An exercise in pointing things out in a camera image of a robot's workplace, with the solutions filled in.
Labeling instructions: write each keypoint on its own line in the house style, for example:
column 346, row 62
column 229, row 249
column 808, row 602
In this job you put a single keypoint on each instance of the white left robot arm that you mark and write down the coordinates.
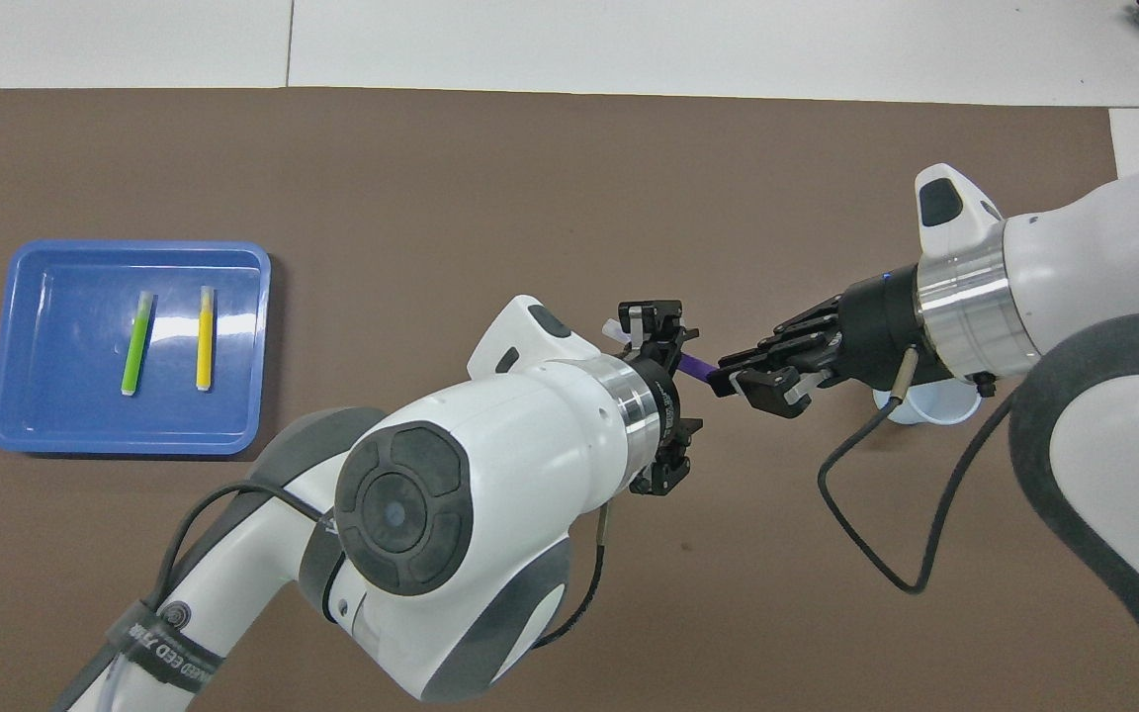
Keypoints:
column 451, row 514

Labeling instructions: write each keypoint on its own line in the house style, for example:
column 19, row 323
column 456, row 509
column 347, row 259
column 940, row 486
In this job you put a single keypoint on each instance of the purple marker pen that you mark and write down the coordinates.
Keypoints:
column 696, row 364

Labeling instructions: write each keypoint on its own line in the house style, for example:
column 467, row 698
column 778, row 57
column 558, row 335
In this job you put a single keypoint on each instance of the translucent plastic cup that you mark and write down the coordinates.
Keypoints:
column 935, row 405

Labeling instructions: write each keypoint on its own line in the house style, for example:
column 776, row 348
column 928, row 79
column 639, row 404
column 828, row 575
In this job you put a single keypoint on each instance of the green marker pen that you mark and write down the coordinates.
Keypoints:
column 136, row 346

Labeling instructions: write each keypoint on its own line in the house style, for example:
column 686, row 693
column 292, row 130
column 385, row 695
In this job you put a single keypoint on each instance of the blue plastic tray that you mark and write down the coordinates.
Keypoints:
column 85, row 415

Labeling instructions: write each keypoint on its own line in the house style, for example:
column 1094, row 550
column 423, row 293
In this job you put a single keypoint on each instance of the yellow marker pen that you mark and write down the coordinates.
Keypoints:
column 205, row 341

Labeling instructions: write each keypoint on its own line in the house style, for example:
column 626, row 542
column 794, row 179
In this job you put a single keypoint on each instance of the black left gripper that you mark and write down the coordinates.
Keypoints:
column 666, row 410

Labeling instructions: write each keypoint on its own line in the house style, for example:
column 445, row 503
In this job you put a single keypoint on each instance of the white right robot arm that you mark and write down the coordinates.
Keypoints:
column 1103, row 297

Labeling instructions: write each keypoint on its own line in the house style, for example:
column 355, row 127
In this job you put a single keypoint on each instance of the brown table mat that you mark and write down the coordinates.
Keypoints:
column 431, row 178

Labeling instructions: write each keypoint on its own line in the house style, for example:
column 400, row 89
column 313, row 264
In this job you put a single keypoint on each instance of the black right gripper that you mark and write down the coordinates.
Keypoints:
column 886, row 336

